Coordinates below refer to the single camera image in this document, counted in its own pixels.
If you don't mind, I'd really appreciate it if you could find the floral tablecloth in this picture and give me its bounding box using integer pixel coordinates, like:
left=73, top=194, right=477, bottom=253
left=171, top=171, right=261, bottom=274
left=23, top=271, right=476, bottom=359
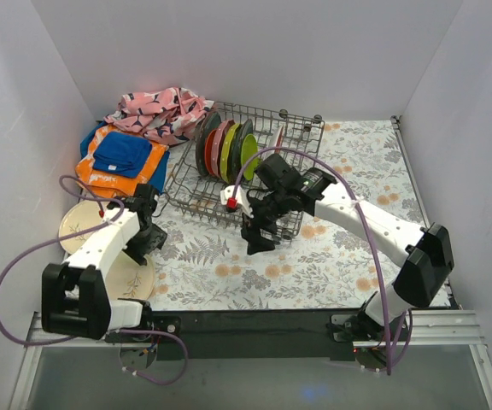
left=146, top=120, right=424, bottom=310

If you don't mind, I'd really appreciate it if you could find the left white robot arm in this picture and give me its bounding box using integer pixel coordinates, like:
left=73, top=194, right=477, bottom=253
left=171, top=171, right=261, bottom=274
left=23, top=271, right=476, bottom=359
left=41, top=184, right=167, bottom=342

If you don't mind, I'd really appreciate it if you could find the orange plate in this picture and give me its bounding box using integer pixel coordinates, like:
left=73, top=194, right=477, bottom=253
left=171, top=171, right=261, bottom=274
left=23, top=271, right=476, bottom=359
left=204, top=128, right=217, bottom=177

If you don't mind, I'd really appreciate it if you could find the dark blue plate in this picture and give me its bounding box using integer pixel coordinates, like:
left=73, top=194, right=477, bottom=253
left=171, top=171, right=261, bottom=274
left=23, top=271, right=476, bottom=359
left=231, top=119, right=254, bottom=184
left=195, top=110, right=221, bottom=177

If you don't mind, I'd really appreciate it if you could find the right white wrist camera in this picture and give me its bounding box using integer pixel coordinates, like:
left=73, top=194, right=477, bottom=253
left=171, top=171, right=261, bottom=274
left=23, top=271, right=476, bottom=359
left=220, top=185, right=253, bottom=218

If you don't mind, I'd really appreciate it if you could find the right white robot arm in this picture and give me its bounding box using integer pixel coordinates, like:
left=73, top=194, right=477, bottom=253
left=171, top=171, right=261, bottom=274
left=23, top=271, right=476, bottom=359
left=221, top=153, right=454, bottom=340

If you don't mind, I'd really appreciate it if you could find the orange blue cloth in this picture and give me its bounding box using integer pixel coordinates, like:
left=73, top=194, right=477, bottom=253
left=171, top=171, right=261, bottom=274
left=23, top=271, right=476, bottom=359
left=75, top=122, right=170, bottom=198

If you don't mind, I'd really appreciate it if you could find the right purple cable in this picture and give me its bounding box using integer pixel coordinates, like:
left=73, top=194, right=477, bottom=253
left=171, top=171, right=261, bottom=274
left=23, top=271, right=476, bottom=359
left=232, top=146, right=413, bottom=377

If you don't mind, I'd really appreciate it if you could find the pink patterned cloth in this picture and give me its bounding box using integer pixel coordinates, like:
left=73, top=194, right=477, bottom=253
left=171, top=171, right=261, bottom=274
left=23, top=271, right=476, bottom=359
left=104, top=87, right=214, bottom=146

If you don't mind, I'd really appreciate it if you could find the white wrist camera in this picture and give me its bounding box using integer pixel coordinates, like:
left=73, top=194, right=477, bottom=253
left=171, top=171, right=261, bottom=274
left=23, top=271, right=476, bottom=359
left=98, top=197, right=124, bottom=218
left=220, top=185, right=253, bottom=218

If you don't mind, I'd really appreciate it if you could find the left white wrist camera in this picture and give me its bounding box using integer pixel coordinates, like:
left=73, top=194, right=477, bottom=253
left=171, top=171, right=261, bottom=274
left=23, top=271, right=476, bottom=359
left=98, top=197, right=124, bottom=218

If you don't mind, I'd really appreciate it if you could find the lime green plate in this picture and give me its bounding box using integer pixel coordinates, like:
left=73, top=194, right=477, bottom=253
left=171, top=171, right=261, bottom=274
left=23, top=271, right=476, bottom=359
left=240, top=133, right=259, bottom=181

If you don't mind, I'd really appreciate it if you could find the pink polka dot plate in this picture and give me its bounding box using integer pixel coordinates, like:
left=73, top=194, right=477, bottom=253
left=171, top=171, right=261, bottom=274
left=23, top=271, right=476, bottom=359
left=210, top=120, right=235, bottom=177

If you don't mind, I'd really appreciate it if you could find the cream leaf plate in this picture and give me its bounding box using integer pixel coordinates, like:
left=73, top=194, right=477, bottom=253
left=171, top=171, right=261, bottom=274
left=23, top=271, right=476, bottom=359
left=105, top=252, right=155, bottom=301
left=58, top=201, right=103, bottom=254

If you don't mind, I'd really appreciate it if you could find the olive polka dot plate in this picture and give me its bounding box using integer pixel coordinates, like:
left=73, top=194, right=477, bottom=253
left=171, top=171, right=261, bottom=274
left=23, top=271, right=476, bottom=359
left=220, top=123, right=242, bottom=184

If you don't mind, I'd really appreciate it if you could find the red teal flower plate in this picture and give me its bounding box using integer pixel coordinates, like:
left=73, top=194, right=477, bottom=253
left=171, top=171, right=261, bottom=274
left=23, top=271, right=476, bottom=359
left=267, top=126, right=284, bottom=155

